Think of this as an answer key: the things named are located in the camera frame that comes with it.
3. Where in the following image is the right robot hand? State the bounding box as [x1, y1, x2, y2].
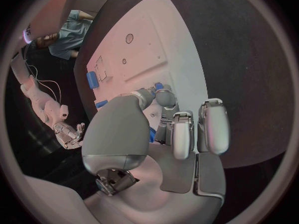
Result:
[53, 122, 86, 150]

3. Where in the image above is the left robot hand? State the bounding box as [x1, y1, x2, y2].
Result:
[81, 84, 231, 224]

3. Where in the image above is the white task board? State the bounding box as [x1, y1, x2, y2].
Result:
[85, 0, 209, 151]

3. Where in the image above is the blue gear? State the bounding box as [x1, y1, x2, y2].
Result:
[148, 126, 157, 144]

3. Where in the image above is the large blue cylinder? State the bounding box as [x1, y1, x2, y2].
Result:
[86, 71, 99, 90]

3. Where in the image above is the person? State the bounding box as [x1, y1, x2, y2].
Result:
[34, 9, 96, 60]

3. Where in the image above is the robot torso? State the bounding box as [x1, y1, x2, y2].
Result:
[21, 0, 79, 45]

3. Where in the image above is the white cable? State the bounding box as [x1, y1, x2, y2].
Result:
[21, 44, 58, 102]
[34, 79, 63, 106]

